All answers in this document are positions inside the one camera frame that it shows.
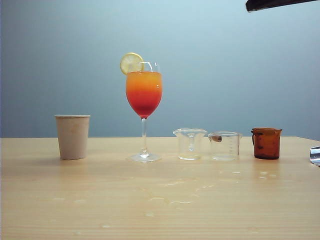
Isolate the clear measuring beaker wooden handle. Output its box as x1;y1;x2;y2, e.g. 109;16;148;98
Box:
207;131;244;162

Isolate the beige paper cup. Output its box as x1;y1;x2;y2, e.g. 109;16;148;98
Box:
54;114;91;161

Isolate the shiny silver metal object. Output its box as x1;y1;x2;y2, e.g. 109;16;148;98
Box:
308;145;320;167

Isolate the amber glass beaker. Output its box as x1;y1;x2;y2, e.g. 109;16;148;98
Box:
250;127;283;160

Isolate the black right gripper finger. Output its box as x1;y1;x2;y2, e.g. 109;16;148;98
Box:
245;0;320;13

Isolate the yellow lemon slice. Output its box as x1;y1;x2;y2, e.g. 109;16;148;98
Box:
119;52;145;76

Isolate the clear glass beaker with handle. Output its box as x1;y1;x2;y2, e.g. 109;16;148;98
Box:
172;128;208;161

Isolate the wine glass with orange cocktail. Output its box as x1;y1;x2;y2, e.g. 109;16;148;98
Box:
124;60;164;164

